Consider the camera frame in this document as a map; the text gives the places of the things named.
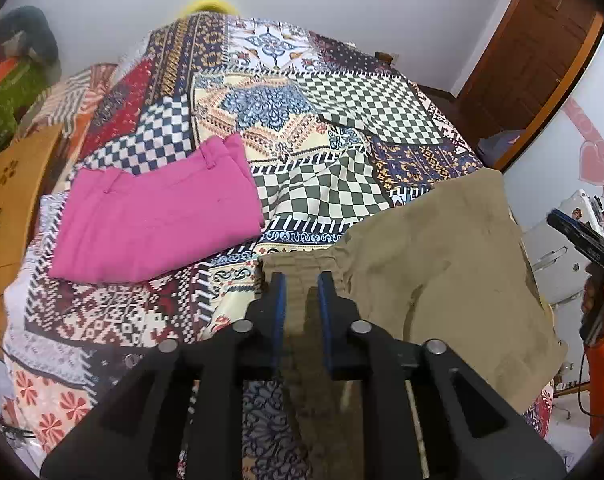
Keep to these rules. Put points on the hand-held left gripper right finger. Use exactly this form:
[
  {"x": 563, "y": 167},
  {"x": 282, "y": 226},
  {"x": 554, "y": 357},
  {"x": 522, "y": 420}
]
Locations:
[{"x": 327, "y": 320}]

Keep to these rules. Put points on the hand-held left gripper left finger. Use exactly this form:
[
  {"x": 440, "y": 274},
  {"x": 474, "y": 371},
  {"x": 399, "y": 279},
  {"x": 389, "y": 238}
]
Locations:
[{"x": 278, "y": 310}]

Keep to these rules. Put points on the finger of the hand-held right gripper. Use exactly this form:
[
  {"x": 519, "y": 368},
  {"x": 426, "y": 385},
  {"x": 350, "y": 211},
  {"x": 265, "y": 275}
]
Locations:
[{"x": 589, "y": 247}]

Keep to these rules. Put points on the khaki pants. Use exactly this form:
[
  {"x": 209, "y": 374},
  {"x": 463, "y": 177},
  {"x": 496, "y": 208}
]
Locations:
[{"x": 447, "y": 270}]

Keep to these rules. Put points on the pink pants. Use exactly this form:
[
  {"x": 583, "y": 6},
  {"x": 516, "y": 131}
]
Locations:
[{"x": 156, "y": 225}]

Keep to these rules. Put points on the person's right hand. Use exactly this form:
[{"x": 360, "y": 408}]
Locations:
[{"x": 593, "y": 295}]

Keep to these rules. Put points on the white case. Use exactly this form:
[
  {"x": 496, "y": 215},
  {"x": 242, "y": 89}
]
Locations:
[{"x": 557, "y": 260}]

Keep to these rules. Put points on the pink heart sticker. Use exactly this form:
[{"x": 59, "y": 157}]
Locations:
[{"x": 597, "y": 162}]

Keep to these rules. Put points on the blue cloth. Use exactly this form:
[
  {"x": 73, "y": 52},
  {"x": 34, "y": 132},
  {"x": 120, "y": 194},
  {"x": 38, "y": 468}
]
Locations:
[{"x": 499, "y": 147}]

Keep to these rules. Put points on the white wardrobe sliding door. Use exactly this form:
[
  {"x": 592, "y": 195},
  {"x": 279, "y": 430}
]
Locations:
[{"x": 572, "y": 85}]

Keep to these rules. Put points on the patterned patchwork blanket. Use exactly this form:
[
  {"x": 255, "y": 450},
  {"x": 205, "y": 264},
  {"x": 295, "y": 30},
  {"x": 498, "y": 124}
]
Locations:
[{"x": 302, "y": 110}]

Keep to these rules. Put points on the brown wooden door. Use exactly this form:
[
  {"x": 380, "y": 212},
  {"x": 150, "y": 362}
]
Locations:
[{"x": 527, "y": 45}]

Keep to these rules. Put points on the striped cloth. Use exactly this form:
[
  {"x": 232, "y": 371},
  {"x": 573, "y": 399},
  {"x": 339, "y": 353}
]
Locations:
[{"x": 76, "y": 95}]

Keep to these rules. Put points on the yellow curved headboard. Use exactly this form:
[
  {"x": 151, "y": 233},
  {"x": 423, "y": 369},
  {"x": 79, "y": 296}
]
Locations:
[{"x": 206, "y": 5}]

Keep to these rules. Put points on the orange box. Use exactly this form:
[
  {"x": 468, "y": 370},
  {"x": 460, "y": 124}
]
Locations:
[{"x": 4, "y": 69}]

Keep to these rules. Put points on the grey plush toy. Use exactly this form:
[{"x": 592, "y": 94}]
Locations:
[{"x": 29, "y": 30}]

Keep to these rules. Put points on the wooden bed post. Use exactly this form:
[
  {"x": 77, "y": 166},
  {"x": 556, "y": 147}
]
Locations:
[{"x": 387, "y": 56}]

